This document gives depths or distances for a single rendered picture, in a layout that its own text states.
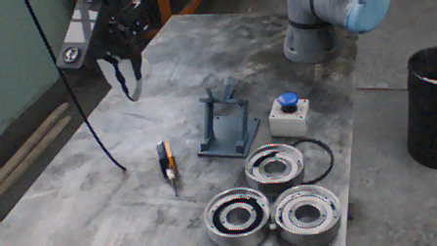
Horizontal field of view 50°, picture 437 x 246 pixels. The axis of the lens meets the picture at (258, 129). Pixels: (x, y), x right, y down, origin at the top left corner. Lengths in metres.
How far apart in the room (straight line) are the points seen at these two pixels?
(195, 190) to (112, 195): 0.15
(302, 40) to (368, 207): 0.92
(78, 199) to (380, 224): 1.23
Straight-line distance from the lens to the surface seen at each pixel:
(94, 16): 0.74
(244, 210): 0.78
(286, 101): 0.92
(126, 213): 0.86
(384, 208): 1.92
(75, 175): 0.99
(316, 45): 1.18
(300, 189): 0.78
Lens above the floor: 1.37
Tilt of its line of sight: 36 degrees down
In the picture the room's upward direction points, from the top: 7 degrees counter-clockwise
